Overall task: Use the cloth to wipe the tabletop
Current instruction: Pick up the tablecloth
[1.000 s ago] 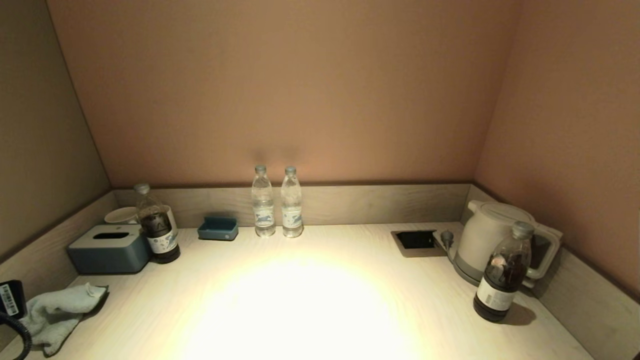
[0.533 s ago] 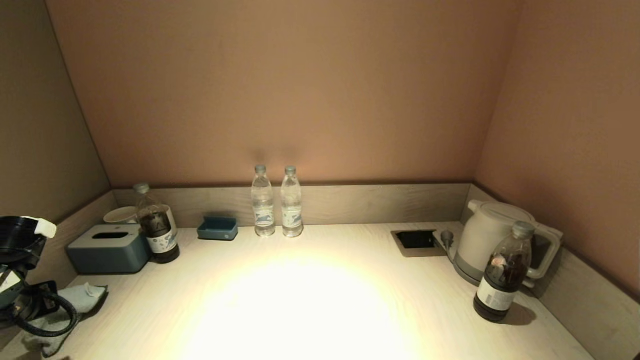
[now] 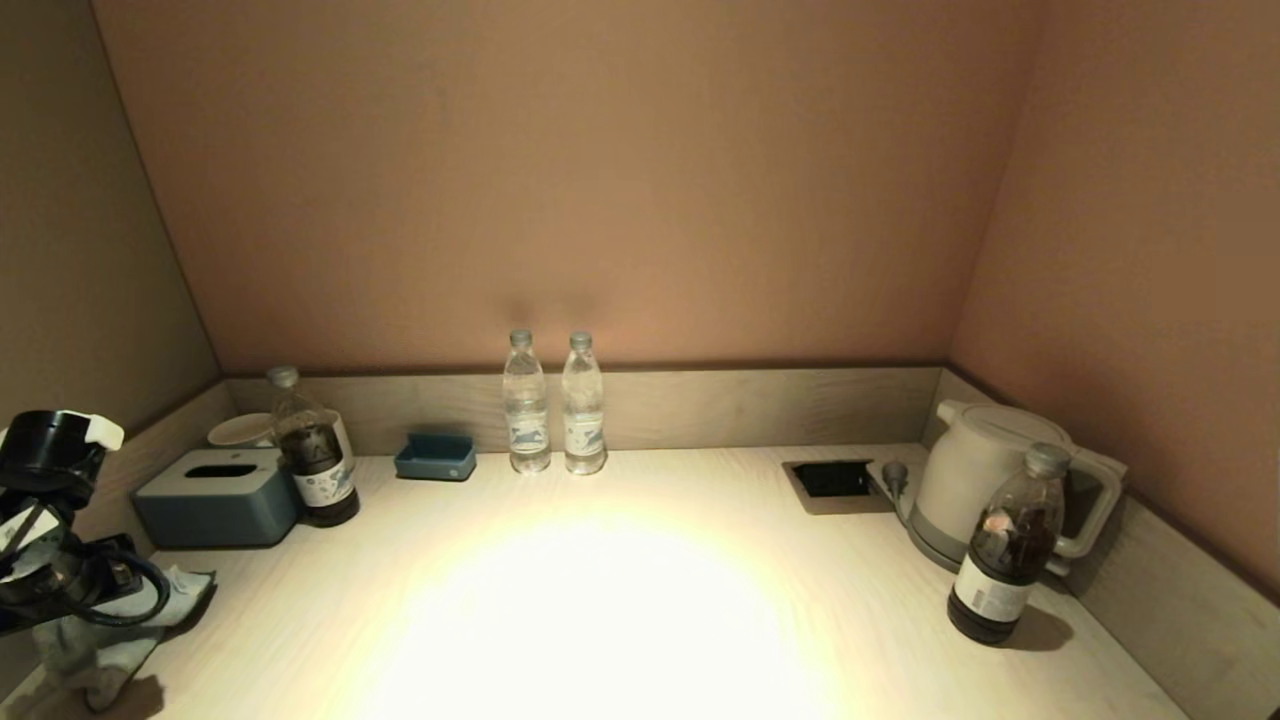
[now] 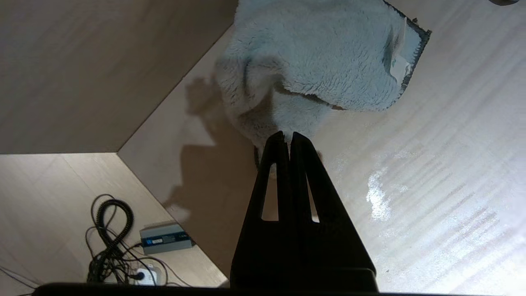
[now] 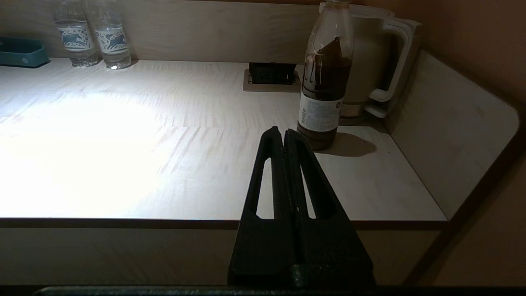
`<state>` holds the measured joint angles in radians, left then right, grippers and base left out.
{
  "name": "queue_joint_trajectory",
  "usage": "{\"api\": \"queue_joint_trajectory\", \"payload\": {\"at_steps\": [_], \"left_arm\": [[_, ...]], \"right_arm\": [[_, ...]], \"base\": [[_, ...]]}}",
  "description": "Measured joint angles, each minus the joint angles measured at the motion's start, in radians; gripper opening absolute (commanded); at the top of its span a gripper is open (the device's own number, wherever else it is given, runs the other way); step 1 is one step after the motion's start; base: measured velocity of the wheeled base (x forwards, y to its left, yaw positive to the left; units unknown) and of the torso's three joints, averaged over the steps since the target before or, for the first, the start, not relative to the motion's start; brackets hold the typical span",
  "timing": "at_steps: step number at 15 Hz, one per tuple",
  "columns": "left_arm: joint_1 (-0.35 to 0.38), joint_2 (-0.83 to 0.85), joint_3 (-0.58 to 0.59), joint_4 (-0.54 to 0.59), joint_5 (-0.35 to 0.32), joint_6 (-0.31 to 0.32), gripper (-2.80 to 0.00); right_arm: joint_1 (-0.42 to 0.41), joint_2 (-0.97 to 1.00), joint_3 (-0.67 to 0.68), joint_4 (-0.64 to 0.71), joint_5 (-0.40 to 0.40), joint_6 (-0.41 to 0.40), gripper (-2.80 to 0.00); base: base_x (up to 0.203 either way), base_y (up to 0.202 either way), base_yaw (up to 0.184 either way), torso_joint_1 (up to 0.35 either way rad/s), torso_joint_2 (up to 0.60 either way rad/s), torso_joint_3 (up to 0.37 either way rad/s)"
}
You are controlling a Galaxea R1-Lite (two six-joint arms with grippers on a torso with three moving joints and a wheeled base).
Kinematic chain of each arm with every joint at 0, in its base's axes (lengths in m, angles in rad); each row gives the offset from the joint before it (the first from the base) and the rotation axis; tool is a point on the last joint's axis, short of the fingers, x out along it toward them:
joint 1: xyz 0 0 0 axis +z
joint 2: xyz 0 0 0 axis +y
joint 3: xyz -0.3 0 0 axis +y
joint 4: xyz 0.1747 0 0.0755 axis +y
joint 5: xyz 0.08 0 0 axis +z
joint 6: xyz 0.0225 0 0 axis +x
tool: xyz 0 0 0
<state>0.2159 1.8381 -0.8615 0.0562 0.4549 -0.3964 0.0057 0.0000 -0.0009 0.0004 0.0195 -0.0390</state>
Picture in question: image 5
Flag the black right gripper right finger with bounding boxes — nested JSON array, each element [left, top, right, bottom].
[[284, 129, 375, 286]]

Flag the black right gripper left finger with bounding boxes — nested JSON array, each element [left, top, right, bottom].
[[228, 126, 295, 286]]

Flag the grey kettle base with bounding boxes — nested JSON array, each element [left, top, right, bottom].
[[339, 102, 388, 126]]

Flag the dark drink bottle white label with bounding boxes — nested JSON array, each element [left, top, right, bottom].
[[297, 0, 354, 151]]

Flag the recessed black power socket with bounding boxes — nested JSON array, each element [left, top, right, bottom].
[[243, 62, 302, 93]]

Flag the white electric kettle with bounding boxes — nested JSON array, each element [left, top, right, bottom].
[[320, 3, 423, 120]]

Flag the clear water bottle blue label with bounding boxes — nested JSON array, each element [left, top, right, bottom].
[[85, 0, 132, 70], [49, 0, 100, 67]]

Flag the small blue tray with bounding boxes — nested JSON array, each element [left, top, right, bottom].
[[0, 37, 51, 68]]

